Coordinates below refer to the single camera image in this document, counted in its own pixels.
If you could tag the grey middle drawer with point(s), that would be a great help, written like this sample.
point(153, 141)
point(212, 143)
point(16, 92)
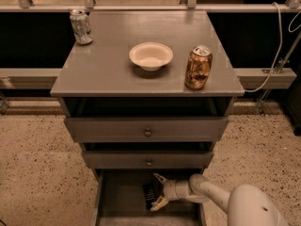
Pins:
point(137, 160)

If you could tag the orange soda can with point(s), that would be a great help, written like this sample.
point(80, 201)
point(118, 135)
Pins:
point(198, 67)

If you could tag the grey drawer cabinet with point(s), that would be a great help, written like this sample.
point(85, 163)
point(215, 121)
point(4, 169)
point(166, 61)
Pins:
point(100, 81)

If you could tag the grey drawer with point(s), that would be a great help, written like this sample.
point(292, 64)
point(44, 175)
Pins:
point(137, 160)
point(180, 129)
point(120, 202)

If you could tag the white green soda can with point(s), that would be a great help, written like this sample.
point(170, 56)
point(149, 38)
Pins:
point(81, 27)

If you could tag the round top drawer knob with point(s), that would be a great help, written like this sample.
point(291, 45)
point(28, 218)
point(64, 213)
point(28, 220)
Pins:
point(148, 132)

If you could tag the grey bottom drawer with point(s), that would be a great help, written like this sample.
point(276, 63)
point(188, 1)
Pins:
point(120, 202)

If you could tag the white paper bowl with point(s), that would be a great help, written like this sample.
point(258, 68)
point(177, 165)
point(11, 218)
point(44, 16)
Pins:
point(150, 56)

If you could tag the grey top drawer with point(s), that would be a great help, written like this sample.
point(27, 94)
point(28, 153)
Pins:
point(180, 129)

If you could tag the black rxbar chocolate bar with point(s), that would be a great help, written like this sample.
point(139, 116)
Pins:
point(150, 194)

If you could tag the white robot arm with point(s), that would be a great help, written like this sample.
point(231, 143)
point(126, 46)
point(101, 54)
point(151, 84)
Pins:
point(245, 205)

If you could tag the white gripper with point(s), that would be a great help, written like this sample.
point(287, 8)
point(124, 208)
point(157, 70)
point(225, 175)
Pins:
point(170, 189)

